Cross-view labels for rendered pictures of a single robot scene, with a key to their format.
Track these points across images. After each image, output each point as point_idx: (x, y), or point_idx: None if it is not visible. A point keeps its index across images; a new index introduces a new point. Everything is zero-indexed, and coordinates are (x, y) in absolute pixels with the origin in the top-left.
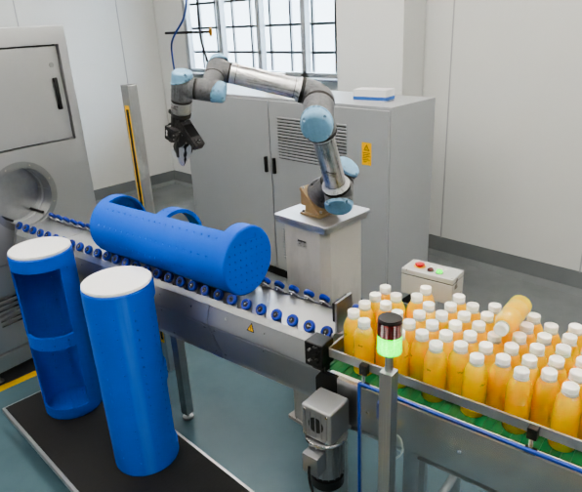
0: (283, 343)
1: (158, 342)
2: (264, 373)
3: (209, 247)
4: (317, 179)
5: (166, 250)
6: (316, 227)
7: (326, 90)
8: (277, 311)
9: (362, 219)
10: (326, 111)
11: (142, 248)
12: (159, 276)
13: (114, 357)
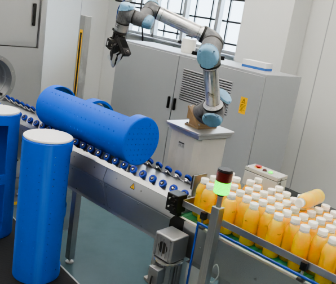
0: (153, 199)
1: (65, 186)
2: (134, 223)
3: (117, 125)
4: (202, 102)
5: (87, 124)
6: (193, 133)
7: (219, 36)
8: (154, 176)
9: (227, 137)
10: (216, 49)
11: (70, 121)
12: (76, 144)
13: (33, 187)
